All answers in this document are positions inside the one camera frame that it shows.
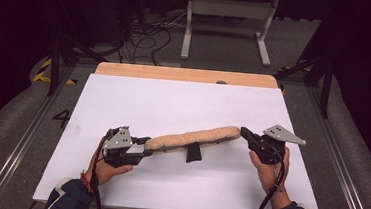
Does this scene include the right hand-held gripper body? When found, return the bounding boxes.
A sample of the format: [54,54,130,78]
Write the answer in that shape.
[251,122,308,169]

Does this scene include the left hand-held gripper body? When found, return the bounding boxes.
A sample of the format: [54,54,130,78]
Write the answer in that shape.
[100,123,147,171]

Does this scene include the tan fleece earmuffs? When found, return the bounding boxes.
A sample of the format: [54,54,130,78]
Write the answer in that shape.
[143,119,242,168]

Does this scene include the person's right hand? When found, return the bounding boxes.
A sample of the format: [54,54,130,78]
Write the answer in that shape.
[245,144,293,199]

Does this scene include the person's left hand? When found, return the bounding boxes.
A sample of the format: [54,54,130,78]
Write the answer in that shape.
[83,152,135,190]

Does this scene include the white board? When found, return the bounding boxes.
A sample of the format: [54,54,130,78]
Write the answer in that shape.
[32,69,332,209]

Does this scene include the wooden table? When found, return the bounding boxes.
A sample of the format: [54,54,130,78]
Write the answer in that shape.
[95,60,280,90]

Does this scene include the yellow black floor tape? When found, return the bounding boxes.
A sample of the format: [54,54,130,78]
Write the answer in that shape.
[276,60,312,76]
[32,56,80,87]

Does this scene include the black metal stand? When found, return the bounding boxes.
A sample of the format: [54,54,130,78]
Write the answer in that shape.
[271,50,337,120]
[45,35,110,102]

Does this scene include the white metal stand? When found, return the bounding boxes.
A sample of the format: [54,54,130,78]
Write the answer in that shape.
[180,0,280,68]

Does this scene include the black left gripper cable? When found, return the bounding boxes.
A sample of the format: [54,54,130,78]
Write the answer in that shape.
[87,136,110,209]

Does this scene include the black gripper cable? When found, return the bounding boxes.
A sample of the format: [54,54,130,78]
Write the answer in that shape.
[87,136,110,209]
[255,153,288,209]

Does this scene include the red bracelet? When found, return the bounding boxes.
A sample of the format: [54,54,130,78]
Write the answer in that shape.
[78,170,98,196]

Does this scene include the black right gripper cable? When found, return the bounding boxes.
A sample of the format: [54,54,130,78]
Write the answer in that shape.
[255,153,288,209]

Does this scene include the aluminium rail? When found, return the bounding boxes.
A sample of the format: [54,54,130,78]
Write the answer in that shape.
[0,59,78,209]
[297,84,371,209]

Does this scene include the bundle of floor cables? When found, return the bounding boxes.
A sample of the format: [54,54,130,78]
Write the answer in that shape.
[117,5,189,69]

